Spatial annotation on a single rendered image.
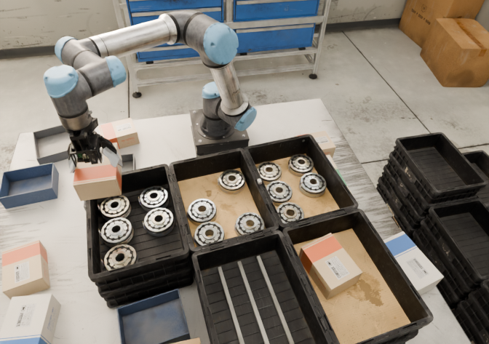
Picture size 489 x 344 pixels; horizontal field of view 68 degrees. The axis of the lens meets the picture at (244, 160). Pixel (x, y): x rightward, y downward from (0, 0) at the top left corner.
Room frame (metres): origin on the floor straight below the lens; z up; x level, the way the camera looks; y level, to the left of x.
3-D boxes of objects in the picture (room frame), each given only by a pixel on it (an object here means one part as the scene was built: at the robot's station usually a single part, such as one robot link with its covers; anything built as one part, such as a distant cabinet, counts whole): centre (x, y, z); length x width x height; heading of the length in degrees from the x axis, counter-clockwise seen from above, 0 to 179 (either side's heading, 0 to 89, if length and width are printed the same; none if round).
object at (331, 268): (0.57, -0.29, 0.87); 0.16 x 0.12 x 0.07; 30
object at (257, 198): (0.80, 0.08, 0.87); 0.40 x 0.30 x 0.11; 20
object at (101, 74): (0.81, 0.39, 1.40); 0.11 x 0.11 x 0.08; 49
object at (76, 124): (0.72, 0.44, 1.32); 0.08 x 0.08 x 0.05
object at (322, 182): (0.93, -0.27, 0.86); 0.10 x 0.10 x 0.01
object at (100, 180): (0.74, 0.45, 1.08); 0.16 x 0.12 x 0.07; 15
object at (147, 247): (0.70, 0.36, 0.87); 0.40 x 0.30 x 0.11; 20
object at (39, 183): (0.95, 0.90, 0.74); 0.20 x 0.15 x 0.07; 109
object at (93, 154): (0.72, 0.44, 1.24); 0.09 x 0.08 x 0.12; 15
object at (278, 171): (0.98, -0.10, 0.86); 0.10 x 0.10 x 0.01
